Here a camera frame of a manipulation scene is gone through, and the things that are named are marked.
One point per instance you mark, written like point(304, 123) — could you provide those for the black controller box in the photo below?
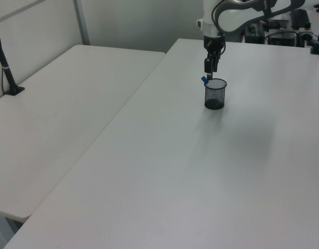
point(282, 38)

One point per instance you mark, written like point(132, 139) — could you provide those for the dark electronics unit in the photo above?
point(253, 33)

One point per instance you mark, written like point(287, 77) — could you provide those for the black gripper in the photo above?
point(213, 43)

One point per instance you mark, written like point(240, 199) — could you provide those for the black mesh pen cup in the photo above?
point(216, 99)

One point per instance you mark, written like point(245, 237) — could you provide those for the white side table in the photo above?
point(58, 109)

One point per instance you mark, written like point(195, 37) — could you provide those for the grey metal partition post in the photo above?
point(81, 20)

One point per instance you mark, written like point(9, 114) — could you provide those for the black equipment box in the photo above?
point(299, 18)

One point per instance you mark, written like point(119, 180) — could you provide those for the blue white marker pen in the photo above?
point(204, 79)

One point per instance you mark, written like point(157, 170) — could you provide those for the black camera pole with foot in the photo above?
point(9, 77)

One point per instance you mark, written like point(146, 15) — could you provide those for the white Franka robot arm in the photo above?
point(209, 15)

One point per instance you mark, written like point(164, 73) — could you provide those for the black camera pole with clamp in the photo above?
point(318, 45)

